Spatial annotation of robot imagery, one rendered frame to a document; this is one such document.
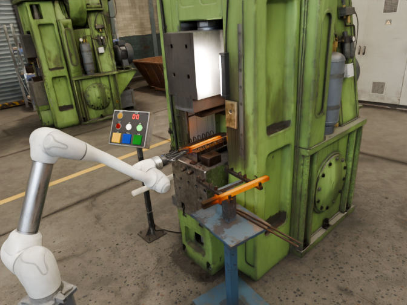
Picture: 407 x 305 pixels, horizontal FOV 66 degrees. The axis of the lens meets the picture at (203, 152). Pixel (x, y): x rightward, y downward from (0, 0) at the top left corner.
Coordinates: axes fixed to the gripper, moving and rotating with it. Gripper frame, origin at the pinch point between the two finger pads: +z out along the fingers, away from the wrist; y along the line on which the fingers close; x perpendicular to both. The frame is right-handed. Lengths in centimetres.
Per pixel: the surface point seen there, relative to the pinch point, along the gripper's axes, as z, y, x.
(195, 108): 8.1, 7.6, 30.3
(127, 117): -8, -59, 16
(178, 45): 8, -2, 69
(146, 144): -7.3, -37.9, -1.9
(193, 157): 5.0, 3.6, -5.2
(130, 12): 439, -808, 99
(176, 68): 7, -7, 55
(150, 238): -13, -52, -98
